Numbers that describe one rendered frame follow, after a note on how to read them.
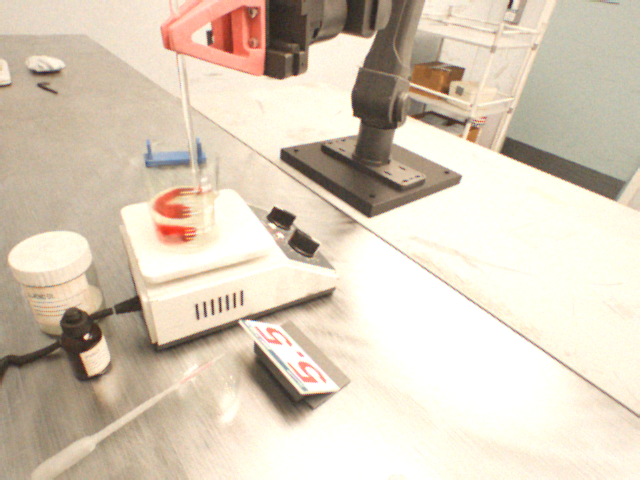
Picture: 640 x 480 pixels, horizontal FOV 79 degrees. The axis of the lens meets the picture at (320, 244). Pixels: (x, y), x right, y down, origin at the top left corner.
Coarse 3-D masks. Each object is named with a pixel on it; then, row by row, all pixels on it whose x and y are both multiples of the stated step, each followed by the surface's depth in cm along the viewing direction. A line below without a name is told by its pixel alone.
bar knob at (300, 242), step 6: (294, 234) 42; (300, 234) 42; (306, 234) 42; (294, 240) 42; (300, 240) 42; (306, 240) 42; (312, 240) 42; (294, 246) 41; (300, 246) 42; (306, 246) 42; (312, 246) 42; (318, 246) 42; (300, 252) 41; (306, 252) 42; (312, 252) 42
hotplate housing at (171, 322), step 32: (128, 256) 37; (160, 288) 33; (192, 288) 34; (224, 288) 35; (256, 288) 37; (288, 288) 40; (320, 288) 42; (160, 320) 33; (192, 320) 35; (224, 320) 38
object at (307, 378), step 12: (252, 324) 35; (264, 324) 37; (264, 336) 34; (276, 336) 36; (276, 348) 34; (288, 348) 35; (288, 360) 33; (300, 360) 35; (300, 372) 32; (312, 372) 34; (312, 384) 32; (324, 384) 33
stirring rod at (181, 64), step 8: (176, 0) 26; (176, 8) 26; (176, 16) 26; (176, 56) 28; (184, 56) 28; (184, 64) 28; (184, 72) 28; (184, 80) 29; (184, 88) 29; (184, 96) 29; (184, 104) 30; (184, 112) 30; (192, 120) 31; (192, 128) 31; (192, 136) 31; (192, 144) 32; (192, 152) 32; (192, 160) 32; (192, 168) 33
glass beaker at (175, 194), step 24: (168, 144) 34; (144, 168) 29; (168, 168) 34; (216, 168) 32; (144, 192) 32; (168, 192) 30; (192, 192) 31; (216, 192) 33; (168, 216) 31; (192, 216) 32; (216, 216) 34; (168, 240) 33; (192, 240) 33; (216, 240) 35
